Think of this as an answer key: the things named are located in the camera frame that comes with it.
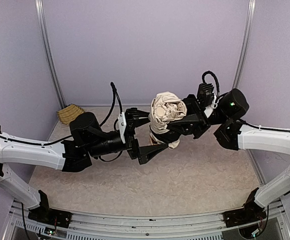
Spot right aluminium corner post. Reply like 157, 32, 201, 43
231, 0, 257, 90

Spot aluminium corner post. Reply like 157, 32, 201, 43
35, 0, 66, 109
231, 0, 257, 90

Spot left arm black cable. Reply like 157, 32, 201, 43
98, 81, 124, 126

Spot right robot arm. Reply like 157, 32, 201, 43
167, 88, 290, 208

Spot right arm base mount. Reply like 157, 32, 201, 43
223, 188, 267, 228

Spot beige folding umbrella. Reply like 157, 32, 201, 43
149, 91, 187, 149

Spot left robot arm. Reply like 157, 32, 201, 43
0, 108, 168, 213

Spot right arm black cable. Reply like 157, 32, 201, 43
201, 71, 222, 101

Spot yellow woven basket tray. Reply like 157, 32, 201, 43
57, 104, 85, 126

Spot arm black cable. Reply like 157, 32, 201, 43
201, 71, 222, 101
98, 81, 124, 126

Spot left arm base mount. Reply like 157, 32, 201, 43
28, 190, 72, 229

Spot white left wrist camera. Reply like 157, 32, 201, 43
117, 112, 127, 144

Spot aluminium front rail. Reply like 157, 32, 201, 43
2, 197, 290, 240

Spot left aluminium corner post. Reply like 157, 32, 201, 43
35, 0, 66, 109

